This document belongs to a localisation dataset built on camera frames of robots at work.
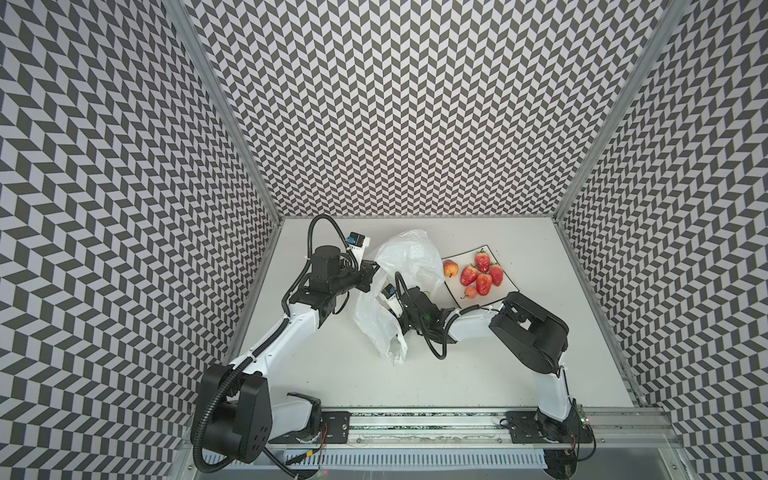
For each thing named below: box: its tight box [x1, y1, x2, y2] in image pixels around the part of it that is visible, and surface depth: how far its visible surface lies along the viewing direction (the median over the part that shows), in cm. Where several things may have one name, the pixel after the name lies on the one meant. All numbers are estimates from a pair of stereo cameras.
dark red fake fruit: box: [489, 265, 504, 287], surface depth 98 cm
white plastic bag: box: [352, 229, 446, 365], surface depth 82 cm
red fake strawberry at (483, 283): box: [476, 273, 493, 296], surface depth 97 cm
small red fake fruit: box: [443, 259, 459, 278], surface depth 100 cm
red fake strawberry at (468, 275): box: [460, 263, 479, 286], surface depth 98 cm
